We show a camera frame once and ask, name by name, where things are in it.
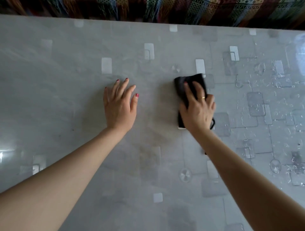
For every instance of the person's right hand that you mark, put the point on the person's right hand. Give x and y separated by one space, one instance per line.
197 114

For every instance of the person's left hand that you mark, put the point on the person's left hand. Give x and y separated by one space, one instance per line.
118 111

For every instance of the person's left little finger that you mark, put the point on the person's left little finger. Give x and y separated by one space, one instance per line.
106 95

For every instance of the person's left thumb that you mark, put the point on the person's left thumb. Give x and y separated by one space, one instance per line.
134 103

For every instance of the person's right middle finger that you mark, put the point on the person's right middle finger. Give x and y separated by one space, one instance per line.
199 90

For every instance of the person's right little finger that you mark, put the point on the person's right little finger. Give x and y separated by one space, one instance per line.
213 107

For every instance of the person's right thumb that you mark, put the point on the person's right thumb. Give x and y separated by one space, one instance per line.
183 110

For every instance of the person's left middle finger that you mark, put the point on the person's left middle finger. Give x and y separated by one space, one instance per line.
122 87

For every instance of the black cleaning cloth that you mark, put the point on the black cleaning cloth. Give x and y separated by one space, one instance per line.
182 85

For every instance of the person's right forearm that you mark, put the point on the person's right forearm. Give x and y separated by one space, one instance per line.
250 188

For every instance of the person's left forearm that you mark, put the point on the person's left forearm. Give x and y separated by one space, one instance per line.
59 180

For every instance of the grey patterned plastic tablecloth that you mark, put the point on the grey patterned plastic tablecloth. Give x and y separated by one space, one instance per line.
59 71

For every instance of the colourful patterned woven fabric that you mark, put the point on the colourful patterned woven fabric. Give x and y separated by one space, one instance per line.
152 10

